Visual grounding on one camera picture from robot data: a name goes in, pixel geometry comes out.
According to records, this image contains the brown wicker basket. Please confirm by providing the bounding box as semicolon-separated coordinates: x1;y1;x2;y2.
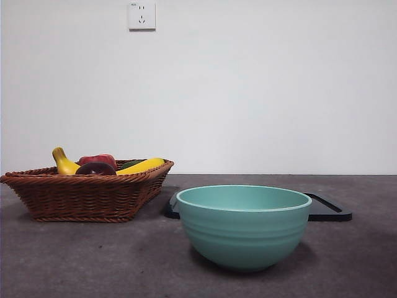
0;158;174;223

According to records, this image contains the curved yellow banana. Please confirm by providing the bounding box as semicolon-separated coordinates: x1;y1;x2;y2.
51;147;81;175

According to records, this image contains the dark purple plum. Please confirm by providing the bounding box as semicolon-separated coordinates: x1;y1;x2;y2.
75;161;117;176

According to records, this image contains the red apple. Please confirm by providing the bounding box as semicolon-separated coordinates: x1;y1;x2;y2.
77;153;117;170

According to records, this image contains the white wall socket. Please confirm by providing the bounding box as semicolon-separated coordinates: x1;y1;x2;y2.
128;0;156;31

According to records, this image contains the dark rectangular tray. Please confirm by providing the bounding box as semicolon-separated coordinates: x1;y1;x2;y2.
163;191;353;222

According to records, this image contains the dark green vegetable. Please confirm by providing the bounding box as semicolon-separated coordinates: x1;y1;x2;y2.
117;160;146;170

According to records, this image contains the teal bowl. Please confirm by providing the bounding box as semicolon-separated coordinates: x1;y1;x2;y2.
175;184;313;273

